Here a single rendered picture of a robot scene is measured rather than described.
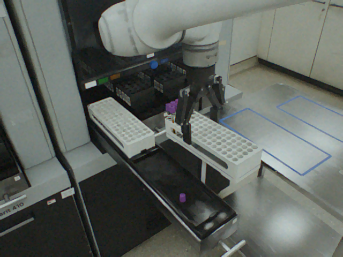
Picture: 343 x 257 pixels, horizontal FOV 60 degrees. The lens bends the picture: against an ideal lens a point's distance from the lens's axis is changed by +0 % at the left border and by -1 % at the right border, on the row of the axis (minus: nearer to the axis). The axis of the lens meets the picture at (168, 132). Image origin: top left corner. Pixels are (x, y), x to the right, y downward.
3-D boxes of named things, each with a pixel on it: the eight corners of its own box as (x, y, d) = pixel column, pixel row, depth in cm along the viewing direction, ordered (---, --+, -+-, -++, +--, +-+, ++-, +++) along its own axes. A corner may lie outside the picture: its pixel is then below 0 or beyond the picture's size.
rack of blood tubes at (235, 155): (165, 135, 96) (163, 119, 92) (189, 123, 101) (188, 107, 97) (235, 184, 76) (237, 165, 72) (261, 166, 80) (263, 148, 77)
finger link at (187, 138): (191, 123, 81) (188, 125, 81) (191, 144, 85) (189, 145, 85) (184, 119, 83) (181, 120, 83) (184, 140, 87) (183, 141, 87)
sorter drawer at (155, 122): (72, 76, 159) (68, 60, 153) (96, 69, 165) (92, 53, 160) (147, 143, 111) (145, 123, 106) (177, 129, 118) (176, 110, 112)
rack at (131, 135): (89, 119, 113) (86, 105, 109) (113, 110, 118) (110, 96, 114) (129, 161, 94) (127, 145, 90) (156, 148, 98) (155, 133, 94)
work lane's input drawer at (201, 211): (84, 131, 119) (80, 112, 113) (115, 119, 125) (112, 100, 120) (210, 273, 71) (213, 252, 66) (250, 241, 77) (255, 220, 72)
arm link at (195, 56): (226, 39, 72) (226, 63, 75) (201, 32, 78) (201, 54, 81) (198, 48, 67) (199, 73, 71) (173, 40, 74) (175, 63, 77)
